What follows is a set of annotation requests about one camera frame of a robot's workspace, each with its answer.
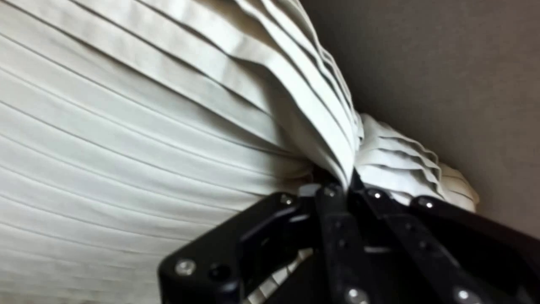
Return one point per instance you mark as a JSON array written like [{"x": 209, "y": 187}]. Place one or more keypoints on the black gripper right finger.
[{"x": 415, "y": 246}]

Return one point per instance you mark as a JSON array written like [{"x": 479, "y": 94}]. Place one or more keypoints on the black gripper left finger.
[{"x": 337, "y": 246}]

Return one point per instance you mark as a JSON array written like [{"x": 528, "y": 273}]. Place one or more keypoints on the cream pleated pillow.
[{"x": 140, "y": 140}]

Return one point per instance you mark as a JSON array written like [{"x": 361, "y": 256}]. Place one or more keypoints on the grey fabric sofa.
[{"x": 448, "y": 84}]

